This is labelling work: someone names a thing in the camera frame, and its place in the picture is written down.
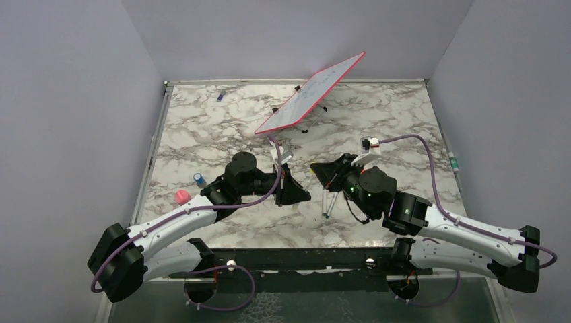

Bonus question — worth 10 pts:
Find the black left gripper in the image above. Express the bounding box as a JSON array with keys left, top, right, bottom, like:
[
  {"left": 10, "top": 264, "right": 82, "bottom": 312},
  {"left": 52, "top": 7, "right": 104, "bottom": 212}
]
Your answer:
[{"left": 239, "top": 161, "right": 311, "bottom": 207}]

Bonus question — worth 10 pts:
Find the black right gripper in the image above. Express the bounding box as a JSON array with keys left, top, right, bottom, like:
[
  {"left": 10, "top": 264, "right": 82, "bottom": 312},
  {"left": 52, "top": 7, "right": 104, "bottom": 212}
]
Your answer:
[{"left": 312, "top": 152, "right": 377, "bottom": 219}]

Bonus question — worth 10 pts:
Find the white black-tip marker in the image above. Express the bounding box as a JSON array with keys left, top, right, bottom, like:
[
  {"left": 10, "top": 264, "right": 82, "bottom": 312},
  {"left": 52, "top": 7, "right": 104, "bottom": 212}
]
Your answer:
[{"left": 325, "top": 192, "right": 339, "bottom": 219}]

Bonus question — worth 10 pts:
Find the white green-tip marker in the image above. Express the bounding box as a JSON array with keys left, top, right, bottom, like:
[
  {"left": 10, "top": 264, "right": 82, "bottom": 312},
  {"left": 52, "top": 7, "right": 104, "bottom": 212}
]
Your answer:
[{"left": 321, "top": 190, "right": 328, "bottom": 217}]

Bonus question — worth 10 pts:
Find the white yellow-tip marker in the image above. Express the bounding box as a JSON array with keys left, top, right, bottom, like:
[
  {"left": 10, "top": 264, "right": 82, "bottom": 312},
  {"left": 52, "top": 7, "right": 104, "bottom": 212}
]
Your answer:
[{"left": 304, "top": 176, "right": 313, "bottom": 187}]

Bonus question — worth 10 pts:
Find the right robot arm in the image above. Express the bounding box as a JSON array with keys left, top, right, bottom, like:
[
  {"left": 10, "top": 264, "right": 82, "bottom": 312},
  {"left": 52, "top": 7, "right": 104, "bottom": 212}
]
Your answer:
[{"left": 310, "top": 153, "right": 540, "bottom": 293}]

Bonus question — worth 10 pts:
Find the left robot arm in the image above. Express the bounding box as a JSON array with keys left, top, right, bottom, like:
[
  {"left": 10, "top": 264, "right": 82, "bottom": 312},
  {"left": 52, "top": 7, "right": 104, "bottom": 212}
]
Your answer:
[{"left": 87, "top": 151, "right": 311, "bottom": 303}]

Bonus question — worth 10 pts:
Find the whiteboard metal stand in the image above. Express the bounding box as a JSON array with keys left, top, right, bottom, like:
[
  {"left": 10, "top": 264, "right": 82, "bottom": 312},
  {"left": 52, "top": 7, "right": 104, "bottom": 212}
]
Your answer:
[{"left": 294, "top": 104, "right": 329, "bottom": 134}]

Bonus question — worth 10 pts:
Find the pink framed whiteboard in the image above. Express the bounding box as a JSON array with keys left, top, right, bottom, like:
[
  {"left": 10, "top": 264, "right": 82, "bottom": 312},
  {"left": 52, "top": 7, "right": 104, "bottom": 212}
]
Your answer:
[{"left": 254, "top": 51, "right": 366, "bottom": 135}]

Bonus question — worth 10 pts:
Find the blue cylinder container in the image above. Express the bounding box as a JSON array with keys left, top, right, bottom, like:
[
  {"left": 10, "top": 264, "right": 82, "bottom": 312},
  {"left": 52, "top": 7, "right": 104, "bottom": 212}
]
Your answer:
[{"left": 193, "top": 172, "right": 207, "bottom": 189}]

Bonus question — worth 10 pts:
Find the pink round object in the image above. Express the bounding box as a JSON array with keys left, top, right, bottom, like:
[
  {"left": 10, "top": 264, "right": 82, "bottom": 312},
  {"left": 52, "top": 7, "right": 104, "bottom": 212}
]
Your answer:
[{"left": 174, "top": 190, "right": 192, "bottom": 205}]

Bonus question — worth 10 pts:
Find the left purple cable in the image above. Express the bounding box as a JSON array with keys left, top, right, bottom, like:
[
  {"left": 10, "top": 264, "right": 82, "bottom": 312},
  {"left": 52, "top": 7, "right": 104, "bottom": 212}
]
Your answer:
[{"left": 90, "top": 135, "right": 285, "bottom": 294}]

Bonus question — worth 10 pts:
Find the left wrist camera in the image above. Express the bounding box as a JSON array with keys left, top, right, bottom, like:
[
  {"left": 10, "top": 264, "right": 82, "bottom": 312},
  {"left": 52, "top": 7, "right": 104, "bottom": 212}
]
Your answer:
[{"left": 271, "top": 146, "right": 294, "bottom": 165}]

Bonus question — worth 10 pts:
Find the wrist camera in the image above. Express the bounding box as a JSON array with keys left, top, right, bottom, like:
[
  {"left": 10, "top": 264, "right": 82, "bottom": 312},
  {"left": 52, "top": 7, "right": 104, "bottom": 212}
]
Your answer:
[
  {"left": 271, "top": 146, "right": 294, "bottom": 165},
  {"left": 351, "top": 136, "right": 381, "bottom": 166}
]

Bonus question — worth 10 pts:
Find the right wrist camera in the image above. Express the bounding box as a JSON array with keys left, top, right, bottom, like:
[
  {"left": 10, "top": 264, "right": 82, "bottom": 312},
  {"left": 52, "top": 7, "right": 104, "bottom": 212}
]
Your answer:
[{"left": 351, "top": 136, "right": 381, "bottom": 166}]

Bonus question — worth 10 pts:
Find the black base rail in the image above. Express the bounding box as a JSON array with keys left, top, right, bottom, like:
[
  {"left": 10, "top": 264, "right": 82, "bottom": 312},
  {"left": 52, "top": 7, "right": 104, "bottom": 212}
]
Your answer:
[{"left": 169, "top": 238, "right": 433, "bottom": 293}]

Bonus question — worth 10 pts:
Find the green white marker on rail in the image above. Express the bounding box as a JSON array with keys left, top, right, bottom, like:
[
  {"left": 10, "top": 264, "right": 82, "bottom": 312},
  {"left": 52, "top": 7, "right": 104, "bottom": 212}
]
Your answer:
[{"left": 448, "top": 151, "right": 459, "bottom": 173}]

